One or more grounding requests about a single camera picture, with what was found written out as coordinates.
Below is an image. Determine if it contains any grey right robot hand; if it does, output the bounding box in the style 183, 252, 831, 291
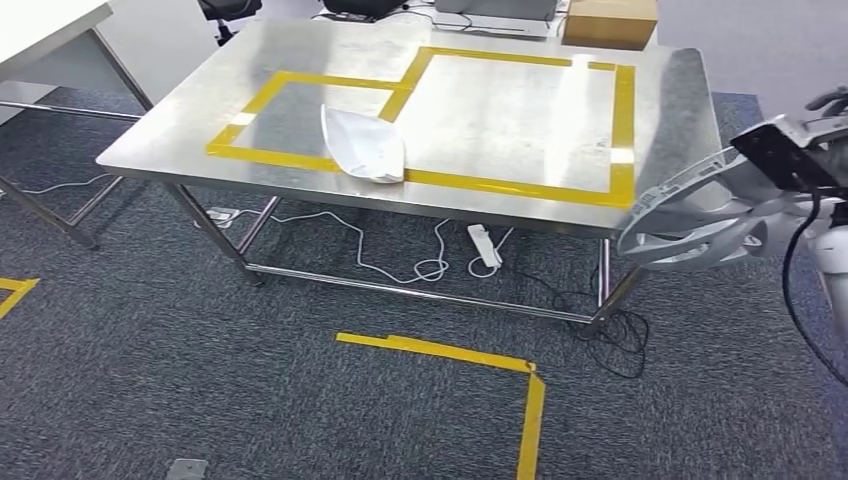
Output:
804, 84, 848, 134

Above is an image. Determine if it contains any black office chair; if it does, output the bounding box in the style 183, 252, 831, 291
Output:
197, 0, 264, 46

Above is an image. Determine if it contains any yellow tape bench outline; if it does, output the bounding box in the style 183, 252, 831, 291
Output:
205, 44, 637, 211

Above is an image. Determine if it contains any white power strip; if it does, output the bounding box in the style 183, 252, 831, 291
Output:
466, 223, 505, 270
205, 207, 241, 230

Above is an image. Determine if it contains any black camera cable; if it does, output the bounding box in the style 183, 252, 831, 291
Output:
781, 188, 848, 389

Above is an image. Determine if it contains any white cable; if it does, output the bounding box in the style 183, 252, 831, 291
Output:
231, 208, 453, 285
466, 227, 516, 280
19, 173, 114, 197

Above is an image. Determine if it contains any silver plastic wheel cover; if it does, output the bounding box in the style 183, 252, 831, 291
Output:
616, 146, 817, 272

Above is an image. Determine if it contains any stainless steel workbench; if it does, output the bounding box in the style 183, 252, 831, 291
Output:
0, 0, 155, 252
95, 16, 727, 333

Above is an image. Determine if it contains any white curved plastic part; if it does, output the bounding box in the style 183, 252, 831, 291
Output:
320, 103, 407, 185

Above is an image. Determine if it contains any black bag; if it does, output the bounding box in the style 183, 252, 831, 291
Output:
322, 0, 409, 21

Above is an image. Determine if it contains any brown cardboard box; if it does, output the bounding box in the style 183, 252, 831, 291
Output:
561, 0, 659, 52

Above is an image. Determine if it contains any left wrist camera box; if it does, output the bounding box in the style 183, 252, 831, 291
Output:
165, 458, 210, 480

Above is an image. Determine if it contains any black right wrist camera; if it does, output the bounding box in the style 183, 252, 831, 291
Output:
728, 113, 848, 195

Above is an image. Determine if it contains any yellow floor tape square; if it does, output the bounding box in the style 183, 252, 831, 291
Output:
0, 276, 41, 321
335, 331, 547, 480

